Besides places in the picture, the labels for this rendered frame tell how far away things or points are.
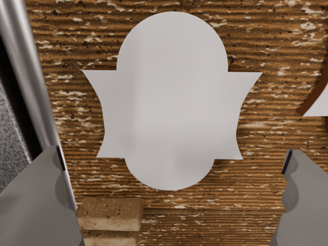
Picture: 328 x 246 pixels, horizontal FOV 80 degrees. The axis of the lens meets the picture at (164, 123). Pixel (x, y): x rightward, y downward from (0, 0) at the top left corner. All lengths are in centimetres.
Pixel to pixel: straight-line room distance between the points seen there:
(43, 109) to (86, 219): 10
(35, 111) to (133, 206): 12
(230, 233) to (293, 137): 13
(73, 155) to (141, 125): 7
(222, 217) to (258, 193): 5
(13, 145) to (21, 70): 8
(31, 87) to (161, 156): 12
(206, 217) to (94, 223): 11
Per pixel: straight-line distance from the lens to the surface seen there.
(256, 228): 27
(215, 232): 26
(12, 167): 27
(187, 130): 15
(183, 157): 17
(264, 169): 21
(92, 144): 18
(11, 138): 25
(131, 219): 20
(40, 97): 20
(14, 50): 20
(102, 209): 21
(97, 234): 23
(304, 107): 18
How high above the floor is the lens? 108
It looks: 64 degrees down
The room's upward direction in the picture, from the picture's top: 179 degrees counter-clockwise
